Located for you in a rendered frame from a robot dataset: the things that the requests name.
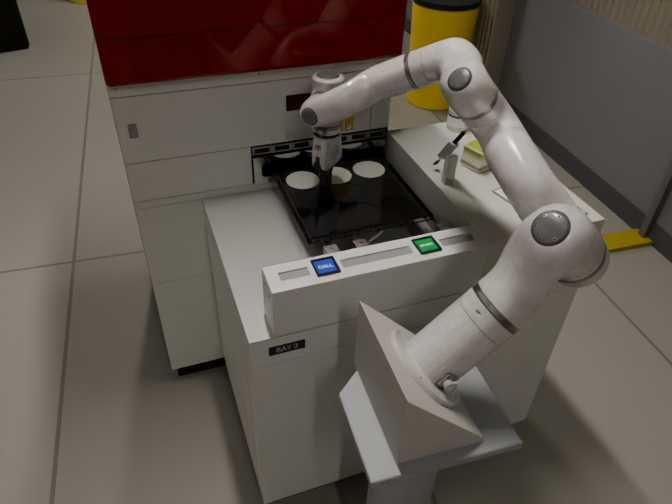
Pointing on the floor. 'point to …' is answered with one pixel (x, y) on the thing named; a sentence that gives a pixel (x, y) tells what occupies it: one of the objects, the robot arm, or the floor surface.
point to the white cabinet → (282, 459)
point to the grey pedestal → (385, 474)
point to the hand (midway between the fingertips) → (325, 178)
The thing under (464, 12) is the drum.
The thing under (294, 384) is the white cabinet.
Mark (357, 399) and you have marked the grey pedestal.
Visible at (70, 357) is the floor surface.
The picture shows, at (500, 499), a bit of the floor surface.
